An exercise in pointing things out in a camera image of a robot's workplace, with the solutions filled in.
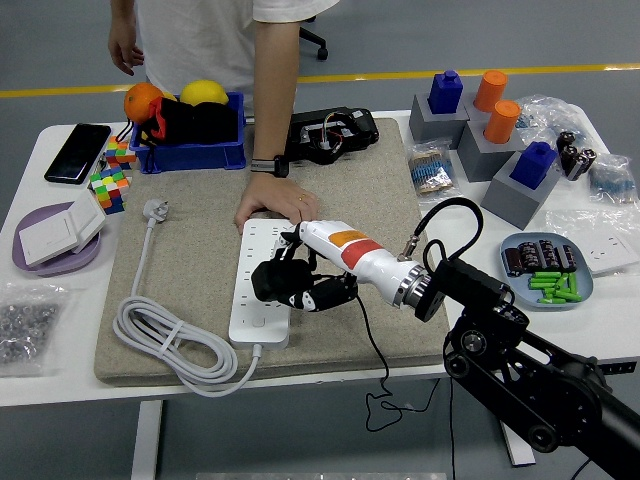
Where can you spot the person's left hand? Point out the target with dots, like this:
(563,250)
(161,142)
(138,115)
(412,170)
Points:
(277,195)

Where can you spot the person's right hand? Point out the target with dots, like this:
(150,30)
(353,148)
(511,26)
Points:
(126,45)

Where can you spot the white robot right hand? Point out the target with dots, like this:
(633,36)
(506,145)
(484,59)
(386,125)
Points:
(360,255)

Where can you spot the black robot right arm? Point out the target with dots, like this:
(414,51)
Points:
(525,370)

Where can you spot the person's left forearm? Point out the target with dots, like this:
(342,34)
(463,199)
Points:
(275,90)

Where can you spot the person's right forearm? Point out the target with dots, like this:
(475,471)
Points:
(123,6)

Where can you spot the black wristwatch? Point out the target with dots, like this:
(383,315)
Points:
(266,165)

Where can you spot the grey-brown mat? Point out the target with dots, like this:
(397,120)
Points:
(350,200)

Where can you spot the orange fruit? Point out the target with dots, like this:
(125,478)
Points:
(137,102)

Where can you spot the small yellow fruit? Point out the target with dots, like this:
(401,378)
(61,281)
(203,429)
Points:
(169,96)

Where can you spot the person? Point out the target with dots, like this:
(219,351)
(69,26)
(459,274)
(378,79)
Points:
(200,40)

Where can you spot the blue plastic bin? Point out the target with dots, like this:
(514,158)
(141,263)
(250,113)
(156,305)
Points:
(200,155)

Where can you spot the large yellow citrus fruit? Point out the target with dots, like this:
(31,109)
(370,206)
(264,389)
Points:
(202,92)

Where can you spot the colourful puzzle cube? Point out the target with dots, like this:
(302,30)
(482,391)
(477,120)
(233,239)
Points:
(120,152)
(109,192)

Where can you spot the small bag of resistors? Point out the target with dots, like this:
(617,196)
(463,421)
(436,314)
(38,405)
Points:
(612,182)
(430,172)

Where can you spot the black smartphone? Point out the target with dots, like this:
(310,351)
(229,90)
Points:
(77,152)

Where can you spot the grey block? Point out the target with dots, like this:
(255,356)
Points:
(515,205)
(475,160)
(469,106)
(425,125)

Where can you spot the black office chair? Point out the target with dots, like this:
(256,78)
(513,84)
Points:
(320,50)

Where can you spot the dark cylindrical capacitor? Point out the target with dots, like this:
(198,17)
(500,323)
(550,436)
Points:
(529,255)
(568,256)
(513,261)
(571,159)
(565,140)
(585,164)
(547,253)

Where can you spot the blue-grey plate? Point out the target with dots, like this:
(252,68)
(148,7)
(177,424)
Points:
(517,290)

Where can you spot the blue peg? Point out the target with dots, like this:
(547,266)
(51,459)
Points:
(532,165)
(445,92)

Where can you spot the orange cylinder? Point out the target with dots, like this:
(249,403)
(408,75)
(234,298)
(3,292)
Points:
(490,90)
(501,122)

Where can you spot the clear plastic bag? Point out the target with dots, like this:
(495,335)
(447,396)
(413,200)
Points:
(575,220)

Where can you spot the purple plate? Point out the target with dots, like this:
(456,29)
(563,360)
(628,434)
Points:
(55,270)

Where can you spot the large bag of resistors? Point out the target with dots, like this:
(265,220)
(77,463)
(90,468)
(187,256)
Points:
(550,112)

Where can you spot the white socket panel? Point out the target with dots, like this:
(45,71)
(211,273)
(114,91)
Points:
(612,252)

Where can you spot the white table leg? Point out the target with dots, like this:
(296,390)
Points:
(146,440)
(520,452)

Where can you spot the black table control panel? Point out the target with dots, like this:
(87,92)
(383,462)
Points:
(617,368)

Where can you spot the clear bag of metal nuts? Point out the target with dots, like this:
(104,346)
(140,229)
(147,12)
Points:
(25,325)

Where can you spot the small white switch panel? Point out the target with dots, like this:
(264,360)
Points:
(87,217)

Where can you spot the large white switch panel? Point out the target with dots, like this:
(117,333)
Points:
(47,240)

